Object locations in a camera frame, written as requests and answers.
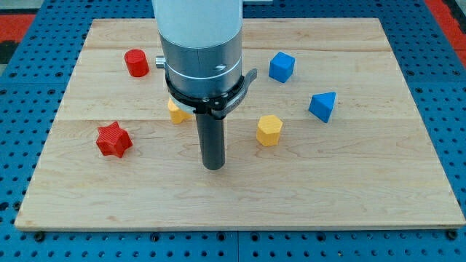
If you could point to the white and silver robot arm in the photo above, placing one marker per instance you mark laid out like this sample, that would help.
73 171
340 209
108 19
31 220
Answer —
201 42

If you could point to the light wooden board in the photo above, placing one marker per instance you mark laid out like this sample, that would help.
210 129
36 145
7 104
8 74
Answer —
372 166

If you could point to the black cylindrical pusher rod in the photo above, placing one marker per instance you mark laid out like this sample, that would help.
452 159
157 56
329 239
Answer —
211 137

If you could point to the yellow hexagon block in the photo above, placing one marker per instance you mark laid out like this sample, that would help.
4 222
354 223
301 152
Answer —
269 130

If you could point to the yellow block behind rod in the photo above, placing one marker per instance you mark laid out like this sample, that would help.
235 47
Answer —
177 115

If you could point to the blue cube block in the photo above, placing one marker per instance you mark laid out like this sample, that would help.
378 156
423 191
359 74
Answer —
281 67

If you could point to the blue triangular prism block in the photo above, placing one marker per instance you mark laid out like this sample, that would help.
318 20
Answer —
322 105

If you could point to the red cylinder block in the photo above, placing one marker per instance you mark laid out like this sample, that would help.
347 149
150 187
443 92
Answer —
136 62

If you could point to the red star block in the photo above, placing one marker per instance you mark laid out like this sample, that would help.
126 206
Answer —
113 140

